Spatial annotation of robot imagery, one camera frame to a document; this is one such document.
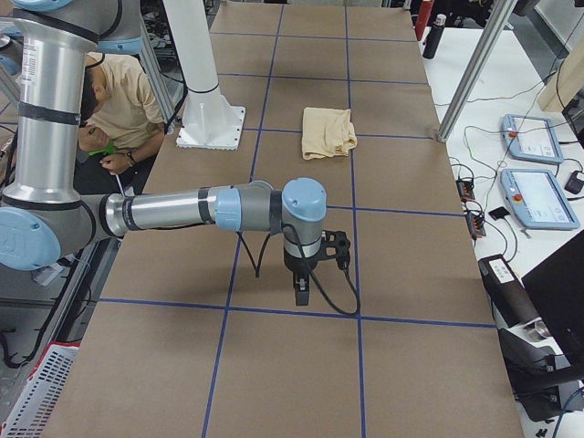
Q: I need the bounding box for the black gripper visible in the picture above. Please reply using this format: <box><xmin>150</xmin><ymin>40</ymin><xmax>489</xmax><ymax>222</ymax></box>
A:
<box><xmin>284</xmin><ymin>230</ymin><xmax>350</xmax><ymax>306</ymax></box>

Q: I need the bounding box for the cream long sleeve shirt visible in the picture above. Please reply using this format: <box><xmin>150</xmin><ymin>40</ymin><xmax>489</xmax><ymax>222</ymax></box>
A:
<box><xmin>301</xmin><ymin>107</ymin><xmax>358</xmax><ymax>161</ymax></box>

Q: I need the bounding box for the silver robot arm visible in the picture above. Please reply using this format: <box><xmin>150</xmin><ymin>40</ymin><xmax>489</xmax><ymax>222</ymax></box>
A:
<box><xmin>1</xmin><ymin>1</ymin><xmax>350</xmax><ymax>306</ymax></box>

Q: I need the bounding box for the brown paper table cover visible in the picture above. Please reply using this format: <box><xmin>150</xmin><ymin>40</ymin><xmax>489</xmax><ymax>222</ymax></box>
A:
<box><xmin>45</xmin><ymin>2</ymin><xmax>522</xmax><ymax>437</ymax></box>

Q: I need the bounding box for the seated person in beige shirt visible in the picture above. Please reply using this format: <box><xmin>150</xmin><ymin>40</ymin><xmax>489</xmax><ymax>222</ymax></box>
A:
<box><xmin>74</xmin><ymin>52</ymin><xmax>165</xmax><ymax>194</ymax></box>

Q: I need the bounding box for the lower teach pendant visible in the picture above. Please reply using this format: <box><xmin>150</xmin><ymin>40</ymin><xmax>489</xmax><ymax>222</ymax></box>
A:
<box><xmin>499</xmin><ymin>169</ymin><xmax>580</xmax><ymax>231</ymax></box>

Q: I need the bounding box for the teach pendant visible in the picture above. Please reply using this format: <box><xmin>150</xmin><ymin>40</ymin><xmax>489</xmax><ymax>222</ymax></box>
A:
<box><xmin>499</xmin><ymin>169</ymin><xmax>580</xmax><ymax>231</ymax></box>
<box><xmin>501</xmin><ymin>114</ymin><xmax>564</xmax><ymax>165</ymax></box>

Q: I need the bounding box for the black monitor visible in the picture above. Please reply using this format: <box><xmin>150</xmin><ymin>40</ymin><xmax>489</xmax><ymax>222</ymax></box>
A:
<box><xmin>522</xmin><ymin>233</ymin><xmax>583</xmax><ymax>363</ymax></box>

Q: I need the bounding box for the upper teach pendant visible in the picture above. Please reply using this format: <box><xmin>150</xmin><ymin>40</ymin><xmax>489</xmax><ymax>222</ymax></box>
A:
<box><xmin>501</xmin><ymin>114</ymin><xmax>564</xmax><ymax>165</ymax></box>

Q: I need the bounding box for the black water bottle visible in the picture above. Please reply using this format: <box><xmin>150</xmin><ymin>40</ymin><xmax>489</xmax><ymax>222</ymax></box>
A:
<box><xmin>422</xmin><ymin>14</ymin><xmax>447</xmax><ymax>59</ymax></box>

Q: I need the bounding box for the red bottle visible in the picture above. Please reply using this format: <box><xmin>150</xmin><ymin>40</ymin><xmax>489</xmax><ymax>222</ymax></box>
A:
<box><xmin>416</xmin><ymin>0</ymin><xmax>433</xmax><ymax>29</ymax></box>

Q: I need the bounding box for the white plastic basket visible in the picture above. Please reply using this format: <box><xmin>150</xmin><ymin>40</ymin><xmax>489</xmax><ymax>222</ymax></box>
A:
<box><xmin>1</xmin><ymin>342</ymin><xmax>80</xmax><ymax>437</ymax></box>

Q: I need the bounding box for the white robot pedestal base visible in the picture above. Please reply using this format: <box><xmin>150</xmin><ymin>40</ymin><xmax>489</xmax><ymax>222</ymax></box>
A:
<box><xmin>163</xmin><ymin>0</ymin><xmax>245</xmax><ymax>151</ymax></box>

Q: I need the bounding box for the green handled tool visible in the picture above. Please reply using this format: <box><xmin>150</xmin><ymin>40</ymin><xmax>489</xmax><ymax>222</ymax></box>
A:
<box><xmin>89</xmin><ymin>141</ymin><xmax>125</xmax><ymax>195</ymax></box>

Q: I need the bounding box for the aluminium frame post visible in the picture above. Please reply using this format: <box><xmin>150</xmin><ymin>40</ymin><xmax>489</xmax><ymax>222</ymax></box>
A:
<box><xmin>436</xmin><ymin>0</ymin><xmax>517</xmax><ymax>142</ymax></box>

